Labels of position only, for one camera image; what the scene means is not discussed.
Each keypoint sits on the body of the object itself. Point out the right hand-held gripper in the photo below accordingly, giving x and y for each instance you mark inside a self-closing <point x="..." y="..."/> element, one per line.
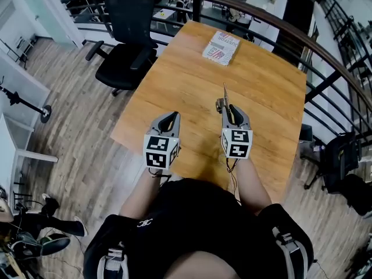
<point x="236" y="142"/>

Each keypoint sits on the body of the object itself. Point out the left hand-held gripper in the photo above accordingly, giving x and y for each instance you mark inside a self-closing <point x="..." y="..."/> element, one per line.
<point x="159" y="151"/>

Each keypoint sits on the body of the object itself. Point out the person's right forearm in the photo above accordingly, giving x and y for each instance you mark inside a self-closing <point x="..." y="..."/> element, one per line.
<point x="251" y="185"/>

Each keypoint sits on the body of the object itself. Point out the person's left forearm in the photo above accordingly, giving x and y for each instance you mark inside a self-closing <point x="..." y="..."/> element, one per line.
<point x="136" y="193"/>

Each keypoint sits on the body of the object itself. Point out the black trash bin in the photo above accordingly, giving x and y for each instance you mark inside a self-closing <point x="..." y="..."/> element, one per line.
<point x="306" y="132"/>

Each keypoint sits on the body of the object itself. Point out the black office chair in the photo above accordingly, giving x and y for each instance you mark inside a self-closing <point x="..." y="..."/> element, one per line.
<point x="128" y="39"/>

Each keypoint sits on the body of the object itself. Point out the person's black shirt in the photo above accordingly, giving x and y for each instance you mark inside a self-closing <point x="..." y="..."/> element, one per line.
<point x="197" y="228"/>

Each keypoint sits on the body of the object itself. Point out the wooden table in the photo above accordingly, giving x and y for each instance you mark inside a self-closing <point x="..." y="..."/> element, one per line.
<point x="325" y="54"/>

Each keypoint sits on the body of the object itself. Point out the black chair with bag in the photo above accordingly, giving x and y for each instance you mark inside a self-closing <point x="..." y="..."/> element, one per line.
<point x="338" y="161"/>

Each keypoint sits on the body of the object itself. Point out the black coat rack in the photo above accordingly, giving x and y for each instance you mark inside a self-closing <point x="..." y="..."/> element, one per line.
<point x="26" y="105"/>

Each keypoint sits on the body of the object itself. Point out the white desk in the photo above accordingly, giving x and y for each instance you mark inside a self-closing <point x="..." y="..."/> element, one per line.
<point x="17" y="97"/>

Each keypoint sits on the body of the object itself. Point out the dark oval device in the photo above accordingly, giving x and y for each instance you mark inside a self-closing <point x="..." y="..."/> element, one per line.
<point x="55" y="243"/>

